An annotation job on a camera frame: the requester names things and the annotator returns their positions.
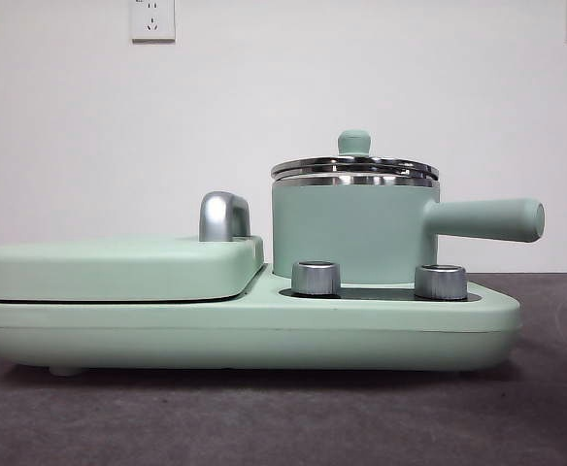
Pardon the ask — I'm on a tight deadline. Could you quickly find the mint green pot with handle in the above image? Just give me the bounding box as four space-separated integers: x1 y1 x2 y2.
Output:
270 173 547 287

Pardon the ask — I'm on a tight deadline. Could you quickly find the white wall socket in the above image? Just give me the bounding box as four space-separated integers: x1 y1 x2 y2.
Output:
130 0 177 43

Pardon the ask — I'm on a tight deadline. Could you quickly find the glass pot lid green knob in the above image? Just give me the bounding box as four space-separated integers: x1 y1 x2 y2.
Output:
270 128 442 182

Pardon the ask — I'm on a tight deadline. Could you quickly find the silver grill cover handle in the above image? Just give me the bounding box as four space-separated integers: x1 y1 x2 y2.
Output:
198 190 252 243

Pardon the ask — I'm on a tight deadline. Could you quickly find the silver control knob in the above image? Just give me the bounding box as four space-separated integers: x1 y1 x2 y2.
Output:
414 263 470 300
290 259 343 297

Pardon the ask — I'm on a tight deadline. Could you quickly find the mint green breakfast maker base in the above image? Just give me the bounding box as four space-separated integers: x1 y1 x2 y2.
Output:
0 276 523 378

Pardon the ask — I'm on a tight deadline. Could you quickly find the mint green grill cover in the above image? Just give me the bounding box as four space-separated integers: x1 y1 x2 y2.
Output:
0 234 266 304

